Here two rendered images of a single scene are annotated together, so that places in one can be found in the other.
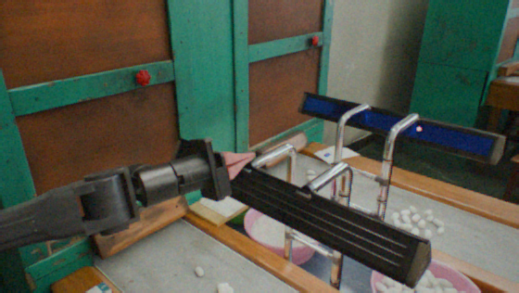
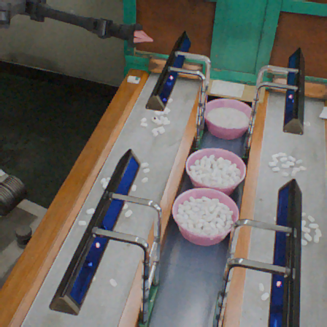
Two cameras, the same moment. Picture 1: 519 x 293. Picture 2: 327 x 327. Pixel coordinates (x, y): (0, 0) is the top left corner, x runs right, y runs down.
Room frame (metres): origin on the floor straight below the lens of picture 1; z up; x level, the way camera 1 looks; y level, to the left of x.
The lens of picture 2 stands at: (-0.32, -1.72, 2.16)
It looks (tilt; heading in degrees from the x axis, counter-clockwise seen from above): 40 degrees down; 59
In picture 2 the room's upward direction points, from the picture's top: 4 degrees clockwise
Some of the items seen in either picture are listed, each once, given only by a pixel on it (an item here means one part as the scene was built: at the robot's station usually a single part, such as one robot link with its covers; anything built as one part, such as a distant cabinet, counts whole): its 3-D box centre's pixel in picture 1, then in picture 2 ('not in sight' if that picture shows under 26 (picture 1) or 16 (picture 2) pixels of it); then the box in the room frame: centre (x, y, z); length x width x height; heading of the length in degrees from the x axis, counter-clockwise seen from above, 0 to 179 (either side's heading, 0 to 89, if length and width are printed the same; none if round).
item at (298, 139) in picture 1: (284, 148); (299, 87); (1.43, -0.11, 0.83); 0.30 x 0.06 x 0.07; 139
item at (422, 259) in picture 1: (273, 191); (171, 66); (0.67, -0.03, 1.08); 0.62 x 0.08 x 0.07; 49
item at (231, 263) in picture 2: not in sight; (250, 289); (0.39, -1.08, 0.90); 0.20 x 0.19 x 0.45; 49
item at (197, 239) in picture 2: not in sight; (204, 218); (0.52, -0.63, 0.72); 0.27 x 0.27 x 0.10
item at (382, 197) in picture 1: (369, 180); (270, 117); (1.03, -0.35, 0.90); 0.20 x 0.19 x 0.45; 49
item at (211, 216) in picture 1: (236, 196); (233, 90); (1.14, 0.07, 0.77); 0.33 x 0.15 x 0.01; 139
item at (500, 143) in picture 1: (386, 121); (296, 86); (1.09, -0.40, 1.08); 0.62 x 0.08 x 0.07; 49
